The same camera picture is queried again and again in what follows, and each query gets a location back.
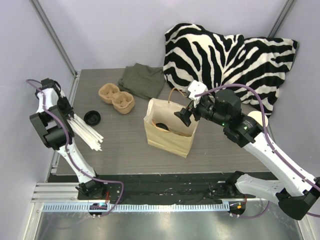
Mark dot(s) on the stack of paper cups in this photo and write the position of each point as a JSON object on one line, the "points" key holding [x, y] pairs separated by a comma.
{"points": [[257, 118]]}

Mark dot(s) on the brown paper bag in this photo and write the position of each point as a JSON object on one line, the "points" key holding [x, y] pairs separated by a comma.
{"points": [[179, 139]]}

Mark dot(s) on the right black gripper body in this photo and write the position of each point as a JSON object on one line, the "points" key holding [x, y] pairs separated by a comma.
{"points": [[195, 113]]}

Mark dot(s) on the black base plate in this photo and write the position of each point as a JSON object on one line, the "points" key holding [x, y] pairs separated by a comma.
{"points": [[171, 188]]}

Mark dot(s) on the brown pulp cup carrier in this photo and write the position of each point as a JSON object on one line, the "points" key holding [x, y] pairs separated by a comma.
{"points": [[122, 101]]}

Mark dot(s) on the aluminium rail frame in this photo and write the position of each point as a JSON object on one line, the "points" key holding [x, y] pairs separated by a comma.
{"points": [[294, 191]]}

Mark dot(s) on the white wrapped straws bundle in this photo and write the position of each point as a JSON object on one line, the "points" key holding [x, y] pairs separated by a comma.
{"points": [[90, 136]]}

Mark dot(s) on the black plastic cup lid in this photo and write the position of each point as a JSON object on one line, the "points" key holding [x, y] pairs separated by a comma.
{"points": [[162, 126]]}

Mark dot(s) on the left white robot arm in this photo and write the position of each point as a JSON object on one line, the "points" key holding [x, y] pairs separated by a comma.
{"points": [[52, 122]]}

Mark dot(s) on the stack of black lids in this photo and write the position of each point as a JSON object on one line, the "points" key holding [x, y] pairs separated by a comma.
{"points": [[92, 118]]}

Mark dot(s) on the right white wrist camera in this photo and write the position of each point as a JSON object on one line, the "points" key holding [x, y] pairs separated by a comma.
{"points": [[195, 88]]}

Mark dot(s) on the zebra print blanket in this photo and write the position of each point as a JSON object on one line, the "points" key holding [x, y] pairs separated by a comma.
{"points": [[193, 53]]}

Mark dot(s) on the olive green cloth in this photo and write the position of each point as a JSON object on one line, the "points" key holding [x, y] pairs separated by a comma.
{"points": [[142, 81]]}

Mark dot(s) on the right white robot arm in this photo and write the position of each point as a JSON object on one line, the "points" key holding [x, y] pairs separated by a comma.
{"points": [[294, 192]]}

